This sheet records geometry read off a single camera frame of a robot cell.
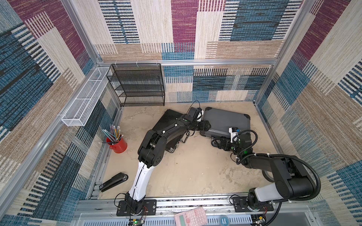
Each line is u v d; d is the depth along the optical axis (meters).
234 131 0.83
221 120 0.99
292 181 0.44
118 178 0.80
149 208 0.73
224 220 0.70
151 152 0.58
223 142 0.82
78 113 0.71
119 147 0.92
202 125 0.86
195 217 0.70
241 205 0.73
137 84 1.10
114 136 0.89
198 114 0.81
